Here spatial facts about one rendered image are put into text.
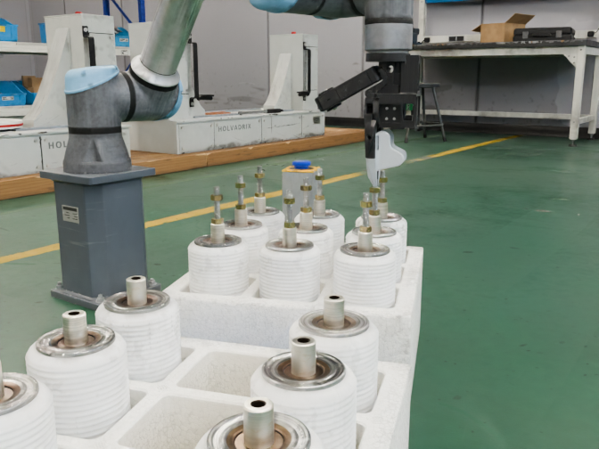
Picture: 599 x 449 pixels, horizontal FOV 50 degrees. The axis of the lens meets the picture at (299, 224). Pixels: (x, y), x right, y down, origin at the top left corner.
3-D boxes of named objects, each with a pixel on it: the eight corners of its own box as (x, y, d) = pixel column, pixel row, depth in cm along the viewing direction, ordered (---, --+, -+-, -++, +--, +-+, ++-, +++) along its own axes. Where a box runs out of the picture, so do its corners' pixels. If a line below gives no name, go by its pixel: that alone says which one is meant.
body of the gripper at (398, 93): (414, 133, 100) (417, 52, 97) (359, 131, 102) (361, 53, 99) (419, 128, 107) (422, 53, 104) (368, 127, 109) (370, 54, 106)
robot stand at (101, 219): (49, 296, 152) (37, 170, 146) (112, 276, 167) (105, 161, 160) (99, 312, 142) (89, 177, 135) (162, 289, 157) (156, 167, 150)
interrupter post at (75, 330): (58, 347, 63) (55, 316, 63) (73, 338, 66) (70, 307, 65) (79, 350, 63) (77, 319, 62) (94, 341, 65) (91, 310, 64)
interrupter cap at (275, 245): (258, 252, 98) (258, 248, 97) (273, 240, 105) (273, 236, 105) (307, 256, 96) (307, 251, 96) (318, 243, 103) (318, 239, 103)
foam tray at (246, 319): (160, 402, 103) (154, 295, 99) (237, 315, 140) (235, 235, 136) (406, 432, 94) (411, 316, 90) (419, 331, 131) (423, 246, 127)
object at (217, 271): (180, 347, 107) (175, 241, 103) (224, 330, 114) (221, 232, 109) (217, 364, 100) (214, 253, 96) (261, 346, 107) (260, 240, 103)
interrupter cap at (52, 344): (19, 355, 62) (18, 348, 62) (67, 326, 69) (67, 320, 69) (86, 364, 60) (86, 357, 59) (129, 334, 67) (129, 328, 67)
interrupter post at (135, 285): (122, 307, 74) (120, 280, 74) (134, 300, 77) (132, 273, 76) (141, 309, 74) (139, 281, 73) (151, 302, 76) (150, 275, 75)
